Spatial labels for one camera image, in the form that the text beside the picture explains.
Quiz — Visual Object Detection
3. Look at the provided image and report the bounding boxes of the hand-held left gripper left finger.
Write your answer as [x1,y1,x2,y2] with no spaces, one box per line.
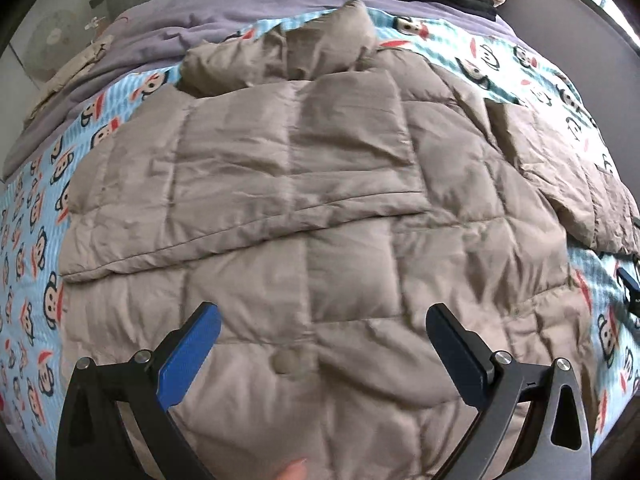
[52,301,223,480]

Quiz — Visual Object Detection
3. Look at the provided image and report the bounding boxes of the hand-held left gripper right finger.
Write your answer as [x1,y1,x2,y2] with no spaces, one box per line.
[425,302,593,480]

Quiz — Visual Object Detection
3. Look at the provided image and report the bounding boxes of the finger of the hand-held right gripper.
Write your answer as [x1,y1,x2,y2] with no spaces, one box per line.
[616,266,640,317]

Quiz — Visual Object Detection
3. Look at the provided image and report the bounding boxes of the beige quilted down jacket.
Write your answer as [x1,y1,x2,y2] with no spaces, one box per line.
[57,0,640,480]

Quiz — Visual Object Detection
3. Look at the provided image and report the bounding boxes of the person's left hand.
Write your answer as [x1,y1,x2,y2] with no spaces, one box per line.
[272,456,311,480]

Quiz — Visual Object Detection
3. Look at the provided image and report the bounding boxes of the blue striped monkey print blanket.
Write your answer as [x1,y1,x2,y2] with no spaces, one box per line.
[0,2,626,461]

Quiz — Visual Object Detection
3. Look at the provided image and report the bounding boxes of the cream crumpled cloth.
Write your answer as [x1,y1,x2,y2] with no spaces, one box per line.
[25,42,113,116]

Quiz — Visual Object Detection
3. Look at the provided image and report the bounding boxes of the purple duvet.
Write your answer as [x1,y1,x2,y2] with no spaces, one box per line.
[2,0,516,181]

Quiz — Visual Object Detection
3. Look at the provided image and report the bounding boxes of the white round fan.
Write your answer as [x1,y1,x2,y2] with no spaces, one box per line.
[25,12,88,81]

